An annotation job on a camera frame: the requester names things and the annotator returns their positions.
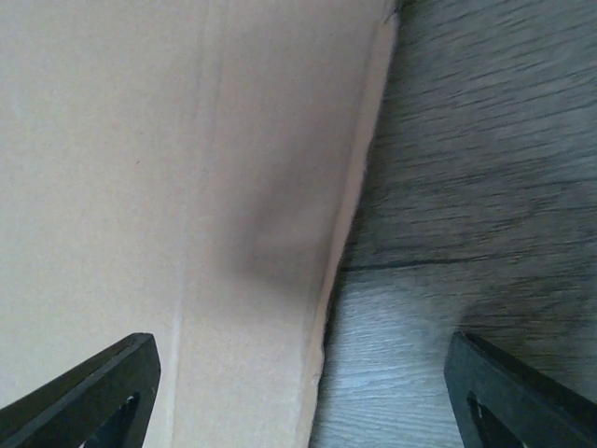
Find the cardboard box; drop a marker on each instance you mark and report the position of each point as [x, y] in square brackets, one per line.
[189, 169]

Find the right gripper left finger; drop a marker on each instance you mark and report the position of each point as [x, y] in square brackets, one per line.
[105, 401]

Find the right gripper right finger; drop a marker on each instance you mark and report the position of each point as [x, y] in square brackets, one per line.
[499, 401]

